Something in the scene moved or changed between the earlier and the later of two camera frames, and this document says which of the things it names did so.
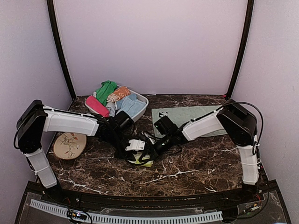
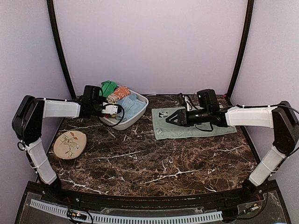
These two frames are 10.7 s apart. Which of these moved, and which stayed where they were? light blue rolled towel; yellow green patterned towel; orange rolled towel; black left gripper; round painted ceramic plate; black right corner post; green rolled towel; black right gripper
Moved: black right gripper; yellow green patterned towel; black left gripper
Stayed: round painted ceramic plate; green rolled towel; orange rolled towel; black right corner post; light blue rolled towel
